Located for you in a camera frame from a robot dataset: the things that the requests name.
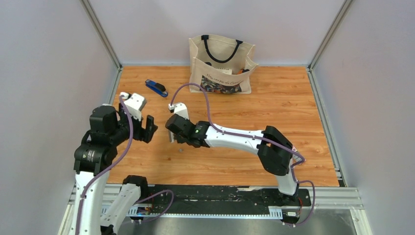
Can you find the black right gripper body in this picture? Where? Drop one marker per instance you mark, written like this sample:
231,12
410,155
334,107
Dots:
182,140

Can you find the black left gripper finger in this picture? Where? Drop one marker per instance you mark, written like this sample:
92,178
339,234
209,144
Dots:
150,123
147,135

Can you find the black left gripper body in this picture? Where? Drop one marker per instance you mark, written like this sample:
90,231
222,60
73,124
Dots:
124,128

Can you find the blue black stapler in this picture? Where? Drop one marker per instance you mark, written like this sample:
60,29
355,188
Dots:
156,87

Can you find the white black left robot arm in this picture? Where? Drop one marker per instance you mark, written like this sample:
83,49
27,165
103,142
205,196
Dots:
109,128

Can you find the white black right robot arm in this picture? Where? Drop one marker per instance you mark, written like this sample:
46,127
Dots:
274,151

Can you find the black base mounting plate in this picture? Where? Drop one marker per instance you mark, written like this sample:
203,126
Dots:
234,200

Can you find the beige canvas tote bag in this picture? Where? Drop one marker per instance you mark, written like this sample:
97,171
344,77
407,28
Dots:
221,65

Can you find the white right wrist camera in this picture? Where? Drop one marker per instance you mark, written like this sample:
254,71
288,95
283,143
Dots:
179,109

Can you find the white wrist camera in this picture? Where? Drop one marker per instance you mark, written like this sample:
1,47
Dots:
134,104
179,109

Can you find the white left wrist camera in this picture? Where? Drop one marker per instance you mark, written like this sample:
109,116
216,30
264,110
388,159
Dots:
134,104

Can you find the aluminium frame rail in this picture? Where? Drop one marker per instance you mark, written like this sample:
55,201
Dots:
334,211

